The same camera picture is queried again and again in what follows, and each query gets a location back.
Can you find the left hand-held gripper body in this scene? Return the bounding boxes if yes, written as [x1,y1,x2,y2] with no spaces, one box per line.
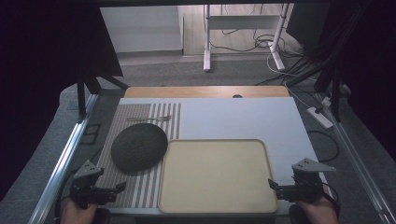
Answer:
[69,160,108,209]

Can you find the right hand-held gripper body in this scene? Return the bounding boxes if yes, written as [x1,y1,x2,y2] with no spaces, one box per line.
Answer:
[290,157,337,204]

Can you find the person's right hand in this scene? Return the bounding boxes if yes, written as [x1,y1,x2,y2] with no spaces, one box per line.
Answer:
[294,195,339,224]

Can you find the person's left hand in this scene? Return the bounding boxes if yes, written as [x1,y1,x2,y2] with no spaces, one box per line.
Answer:
[60,199,101,224]

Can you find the black round plate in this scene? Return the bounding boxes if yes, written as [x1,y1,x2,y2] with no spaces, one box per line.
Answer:
[110,122,169,175]

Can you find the beige rectangular tray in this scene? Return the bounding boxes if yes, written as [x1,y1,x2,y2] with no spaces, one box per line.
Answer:
[157,138,280,215]

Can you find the white power strip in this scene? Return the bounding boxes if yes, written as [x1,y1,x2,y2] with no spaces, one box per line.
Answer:
[306,105,334,130]

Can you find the white board sheet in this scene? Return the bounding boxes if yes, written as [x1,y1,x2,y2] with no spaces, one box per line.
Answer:
[118,96,329,188]

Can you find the striped woven placemat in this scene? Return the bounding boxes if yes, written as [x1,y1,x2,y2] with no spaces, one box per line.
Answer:
[95,103,182,209]

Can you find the metal fork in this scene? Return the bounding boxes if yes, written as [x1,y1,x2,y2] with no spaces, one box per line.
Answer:
[126,115,173,122]

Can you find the wooden table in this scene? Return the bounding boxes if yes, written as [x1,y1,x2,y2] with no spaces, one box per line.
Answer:
[123,85,290,99]

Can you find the black panel on stand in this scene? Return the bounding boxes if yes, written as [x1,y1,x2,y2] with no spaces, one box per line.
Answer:
[74,6,130,122]

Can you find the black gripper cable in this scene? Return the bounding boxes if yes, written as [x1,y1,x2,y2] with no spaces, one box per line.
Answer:
[53,167,82,222]
[322,182,342,217]

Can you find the aluminium rail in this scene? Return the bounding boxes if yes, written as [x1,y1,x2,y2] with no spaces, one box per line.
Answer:
[27,93,100,224]
[314,92,396,224]

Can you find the black looped cable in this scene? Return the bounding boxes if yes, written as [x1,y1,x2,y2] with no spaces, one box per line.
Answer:
[306,130,340,163]

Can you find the white cable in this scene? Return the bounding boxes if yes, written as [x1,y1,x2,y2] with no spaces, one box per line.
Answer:
[266,50,317,80]

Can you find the bundle of black cables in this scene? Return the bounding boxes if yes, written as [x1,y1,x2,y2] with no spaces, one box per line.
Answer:
[255,3,372,88]

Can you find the black floor cables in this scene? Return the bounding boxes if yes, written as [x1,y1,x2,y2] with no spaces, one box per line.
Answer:
[208,27,300,59]

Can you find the white desk frame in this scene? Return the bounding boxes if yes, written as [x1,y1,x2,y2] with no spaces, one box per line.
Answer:
[203,3,290,73]

